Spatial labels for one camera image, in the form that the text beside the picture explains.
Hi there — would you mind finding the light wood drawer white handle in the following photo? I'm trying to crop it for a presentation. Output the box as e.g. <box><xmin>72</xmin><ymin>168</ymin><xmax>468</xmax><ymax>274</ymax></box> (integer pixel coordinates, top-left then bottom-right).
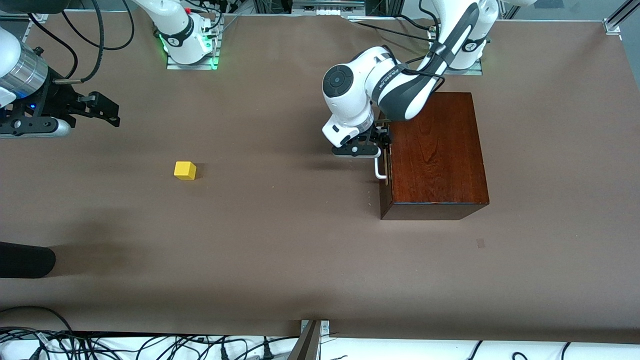
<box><xmin>374</xmin><ymin>117</ymin><xmax>394</xmax><ymax>187</ymax></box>

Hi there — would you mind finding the yellow wooden block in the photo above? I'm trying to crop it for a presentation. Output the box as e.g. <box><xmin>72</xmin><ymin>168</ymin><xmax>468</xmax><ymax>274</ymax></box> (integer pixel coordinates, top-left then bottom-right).
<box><xmin>173</xmin><ymin>161</ymin><xmax>198</xmax><ymax>181</ymax></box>

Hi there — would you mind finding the dark brown wooden cabinet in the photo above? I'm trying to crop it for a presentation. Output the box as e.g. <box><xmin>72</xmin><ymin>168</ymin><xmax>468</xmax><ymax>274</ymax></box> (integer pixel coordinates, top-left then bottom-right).
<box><xmin>378</xmin><ymin>91</ymin><xmax>490</xmax><ymax>221</ymax></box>

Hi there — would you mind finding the grey power strip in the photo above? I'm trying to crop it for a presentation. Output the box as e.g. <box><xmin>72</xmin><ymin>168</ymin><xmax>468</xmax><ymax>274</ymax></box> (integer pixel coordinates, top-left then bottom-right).
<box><xmin>291</xmin><ymin>0</ymin><xmax>367</xmax><ymax>17</ymax></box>

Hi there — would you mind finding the black rounded object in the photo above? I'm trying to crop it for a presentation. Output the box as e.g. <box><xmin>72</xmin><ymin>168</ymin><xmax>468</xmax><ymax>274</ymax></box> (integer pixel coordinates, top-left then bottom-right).
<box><xmin>0</xmin><ymin>241</ymin><xmax>57</xmax><ymax>279</ymax></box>

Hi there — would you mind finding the thin black curved cable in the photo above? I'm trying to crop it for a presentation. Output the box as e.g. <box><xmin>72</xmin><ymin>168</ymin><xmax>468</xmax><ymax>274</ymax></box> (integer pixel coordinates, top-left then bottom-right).
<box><xmin>27</xmin><ymin>12</ymin><xmax>80</xmax><ymax>79</ymax></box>

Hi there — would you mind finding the black hanging loop cable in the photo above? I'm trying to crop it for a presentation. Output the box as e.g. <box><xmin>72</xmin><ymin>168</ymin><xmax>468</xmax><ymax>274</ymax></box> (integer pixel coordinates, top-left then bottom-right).
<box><xmin>61</xmin><ymin>0</ymin><xmax>136</xmax><ymax>51</ymax></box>

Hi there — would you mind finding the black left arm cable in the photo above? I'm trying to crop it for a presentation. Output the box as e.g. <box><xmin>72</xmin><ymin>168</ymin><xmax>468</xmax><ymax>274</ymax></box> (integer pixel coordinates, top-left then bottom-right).
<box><xmin>382</xmin><ymin>44</ymin><xmax>447</xmax><ymax>96</ymax></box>

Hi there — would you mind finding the black cable with metal plug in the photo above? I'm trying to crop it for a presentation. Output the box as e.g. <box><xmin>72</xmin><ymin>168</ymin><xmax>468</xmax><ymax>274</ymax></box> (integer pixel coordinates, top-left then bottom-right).
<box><xmin>54</xmin><ymin>0</ymin><xmax>107</xmax><ymax>84</ymax></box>

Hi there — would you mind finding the aluminium frame rail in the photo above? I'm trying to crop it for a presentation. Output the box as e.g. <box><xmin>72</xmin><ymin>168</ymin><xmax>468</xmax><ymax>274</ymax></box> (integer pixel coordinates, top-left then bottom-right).
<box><xmin>0</xmin><ymin>12</ymin><xmax>49</xmax><ymax>24</ymax></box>
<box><xmin>602</xmin><ymin>0</ymin><xmax>640</xmax><ymax>36</ymax></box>

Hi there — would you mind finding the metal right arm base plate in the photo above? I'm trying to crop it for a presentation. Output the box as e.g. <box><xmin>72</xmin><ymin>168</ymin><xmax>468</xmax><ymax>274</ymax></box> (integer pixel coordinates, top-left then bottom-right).
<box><xmin>166</xmin><ymin>35</ymin><xmax>221</xmax><ymax>71</ymax></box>

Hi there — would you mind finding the long black base cable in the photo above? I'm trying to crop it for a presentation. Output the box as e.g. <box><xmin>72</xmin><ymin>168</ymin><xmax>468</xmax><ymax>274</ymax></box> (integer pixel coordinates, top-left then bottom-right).
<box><xmin>356</xmin><ymin>21</ymin><xmax>436</xmax><ymax>43</ymax></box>

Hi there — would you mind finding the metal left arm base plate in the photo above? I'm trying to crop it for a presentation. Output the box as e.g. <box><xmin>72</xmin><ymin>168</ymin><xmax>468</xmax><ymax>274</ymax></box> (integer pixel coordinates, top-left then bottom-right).
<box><xmin>430</xmin><ymin>56</ymin><xmax>484</xmax><ymax>76</ymax></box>

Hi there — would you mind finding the short black base cable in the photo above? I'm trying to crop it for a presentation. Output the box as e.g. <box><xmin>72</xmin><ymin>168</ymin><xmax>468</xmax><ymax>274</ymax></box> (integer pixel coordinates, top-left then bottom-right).
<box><xmin>397</xmin><ymin>14</ymin><xmax>435</xmax><ymax>32</ymax></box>

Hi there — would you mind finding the black right base cable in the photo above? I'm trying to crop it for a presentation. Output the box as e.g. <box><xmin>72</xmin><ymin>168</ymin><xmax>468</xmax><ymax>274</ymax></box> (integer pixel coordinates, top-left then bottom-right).
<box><xmin>199</xmin><ymin>0</ymin><xmax>227</xmax><ymax>38</ymax></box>

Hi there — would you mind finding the silver metal bracket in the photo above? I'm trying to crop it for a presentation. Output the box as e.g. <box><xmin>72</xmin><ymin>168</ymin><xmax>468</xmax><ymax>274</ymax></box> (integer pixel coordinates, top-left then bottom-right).
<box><xmin>300</xmin><ymin>319</ymin><xmax>331</xmax><ymax>340</ymax></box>

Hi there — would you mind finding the black arched floor cable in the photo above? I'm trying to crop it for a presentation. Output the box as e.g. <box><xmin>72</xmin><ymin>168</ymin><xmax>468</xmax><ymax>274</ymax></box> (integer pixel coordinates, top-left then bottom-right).
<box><xmin>0</xmin><ymin>305</ymin><xmax>75</xmax><ymax>335</ymax></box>

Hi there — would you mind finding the dark grey metal post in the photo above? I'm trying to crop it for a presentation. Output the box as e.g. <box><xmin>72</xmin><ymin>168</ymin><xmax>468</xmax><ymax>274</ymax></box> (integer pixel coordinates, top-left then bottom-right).
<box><xmin>286</xmin><ymin>320</ymin><xmax>322</xmax><ymax>360</ymax></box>

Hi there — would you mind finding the tangled black floor cable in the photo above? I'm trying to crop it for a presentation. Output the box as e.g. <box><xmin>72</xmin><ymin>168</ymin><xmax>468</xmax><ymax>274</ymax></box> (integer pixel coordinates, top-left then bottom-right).
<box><xmin>0</xmin><ymin>327</ymin><xmax>301</xmax><ymax>360</ymax></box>

